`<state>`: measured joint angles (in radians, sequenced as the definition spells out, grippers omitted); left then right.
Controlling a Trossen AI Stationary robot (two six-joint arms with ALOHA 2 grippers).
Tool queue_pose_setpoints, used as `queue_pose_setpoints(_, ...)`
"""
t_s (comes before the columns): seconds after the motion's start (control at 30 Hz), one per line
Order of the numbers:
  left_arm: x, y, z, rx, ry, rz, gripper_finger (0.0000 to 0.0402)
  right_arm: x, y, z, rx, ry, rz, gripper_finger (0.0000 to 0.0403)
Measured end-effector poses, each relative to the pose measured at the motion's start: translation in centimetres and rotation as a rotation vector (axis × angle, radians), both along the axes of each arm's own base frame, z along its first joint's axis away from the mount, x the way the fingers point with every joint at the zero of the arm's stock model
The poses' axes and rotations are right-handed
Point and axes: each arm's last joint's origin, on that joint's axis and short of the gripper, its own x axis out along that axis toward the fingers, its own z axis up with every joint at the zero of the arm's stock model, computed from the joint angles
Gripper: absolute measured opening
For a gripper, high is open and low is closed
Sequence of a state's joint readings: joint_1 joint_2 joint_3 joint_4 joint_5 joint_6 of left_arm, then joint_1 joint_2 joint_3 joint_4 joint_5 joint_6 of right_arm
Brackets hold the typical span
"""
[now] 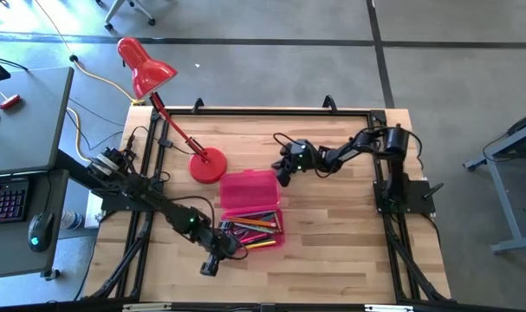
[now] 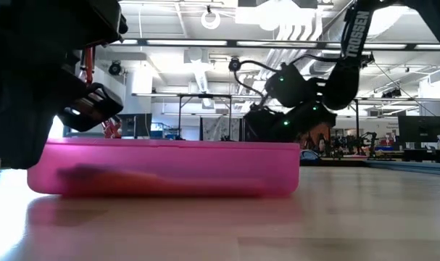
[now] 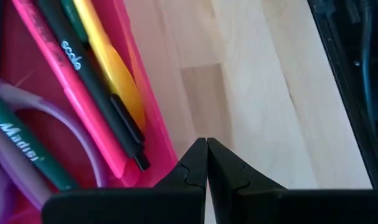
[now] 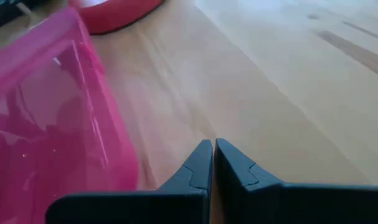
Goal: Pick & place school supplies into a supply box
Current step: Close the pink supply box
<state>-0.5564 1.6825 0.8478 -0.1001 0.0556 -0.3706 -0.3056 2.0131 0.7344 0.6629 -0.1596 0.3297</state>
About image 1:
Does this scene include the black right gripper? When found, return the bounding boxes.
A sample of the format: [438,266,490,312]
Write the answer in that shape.
[271,139,320,188]

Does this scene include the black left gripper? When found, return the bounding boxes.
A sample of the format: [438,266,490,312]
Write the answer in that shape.
[197,220,246,277]

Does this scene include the purple scissors with teal blades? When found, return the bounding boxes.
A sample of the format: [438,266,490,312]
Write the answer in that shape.
[231,228,257,242]

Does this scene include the long grey-green pencil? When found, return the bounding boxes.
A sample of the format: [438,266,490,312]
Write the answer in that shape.
[234,223,276,235]

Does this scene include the pink plastic supply box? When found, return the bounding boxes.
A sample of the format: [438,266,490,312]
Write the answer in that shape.
[218,169,286,250]

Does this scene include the red desk lamp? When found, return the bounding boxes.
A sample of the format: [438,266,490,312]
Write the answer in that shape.
[116,36,229,185]

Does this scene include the clear plastic bottle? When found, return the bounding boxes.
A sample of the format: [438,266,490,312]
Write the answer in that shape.
[61,209,84,231]

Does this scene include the black computer mouse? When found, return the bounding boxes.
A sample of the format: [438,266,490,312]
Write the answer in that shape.
[27,211,55,253]

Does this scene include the grey office chair base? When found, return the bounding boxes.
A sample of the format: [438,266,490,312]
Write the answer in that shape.
[95,0,156,31]

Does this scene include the grey metal side table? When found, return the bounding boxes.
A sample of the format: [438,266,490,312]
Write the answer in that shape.
[463,110,526,255]

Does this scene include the dark grey desk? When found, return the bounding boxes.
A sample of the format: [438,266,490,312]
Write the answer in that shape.
[0,169,69,281]

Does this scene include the black computer keyboard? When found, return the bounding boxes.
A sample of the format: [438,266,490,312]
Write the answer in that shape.
[0,177,32,224]

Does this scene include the light grey desk top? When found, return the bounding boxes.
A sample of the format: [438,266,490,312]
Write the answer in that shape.
[0,66,75,177]

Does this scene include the black aluminium table frame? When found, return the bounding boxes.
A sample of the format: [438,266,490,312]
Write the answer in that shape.
[83,107,452,312]

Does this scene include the white metal bracket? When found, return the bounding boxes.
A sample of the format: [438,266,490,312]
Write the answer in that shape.
[364,304,415,312]
[122,302,172,312]

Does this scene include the yellow power cable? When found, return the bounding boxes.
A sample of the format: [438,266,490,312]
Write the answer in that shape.
[32,0,146,161]

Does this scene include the red-handled screwdriver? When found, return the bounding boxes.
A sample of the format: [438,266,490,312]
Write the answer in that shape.
[0,86,22,110]

